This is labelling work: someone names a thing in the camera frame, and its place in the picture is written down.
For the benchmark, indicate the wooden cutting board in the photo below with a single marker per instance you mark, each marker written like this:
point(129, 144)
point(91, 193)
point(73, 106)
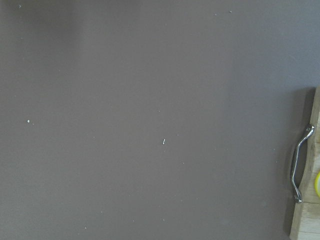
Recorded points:
point(306, 217)

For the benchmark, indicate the steel board handle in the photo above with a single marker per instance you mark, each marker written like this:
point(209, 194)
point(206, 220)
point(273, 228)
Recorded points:
point(309, 130)

